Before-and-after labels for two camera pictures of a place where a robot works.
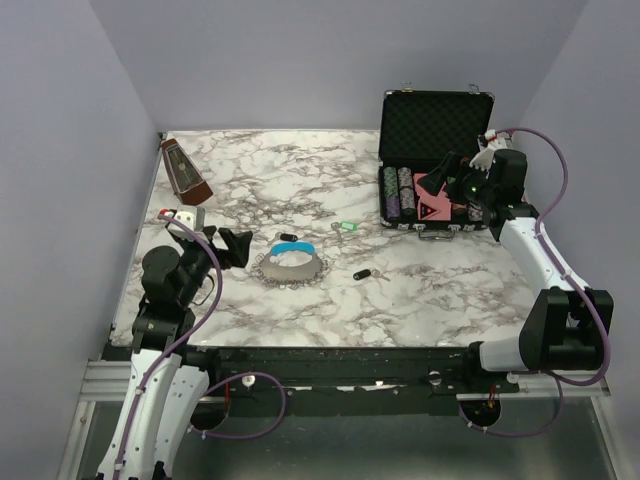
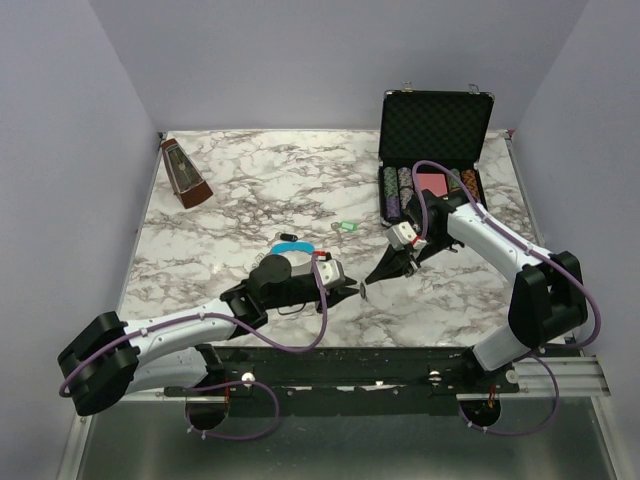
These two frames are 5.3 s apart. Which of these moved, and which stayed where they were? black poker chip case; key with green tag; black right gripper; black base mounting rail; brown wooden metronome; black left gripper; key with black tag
Moved: black left gripper; black right gripper; key with black tag
Stayed: key with green tag; brown wooden metronome; black poker chip case; black base mounting rail
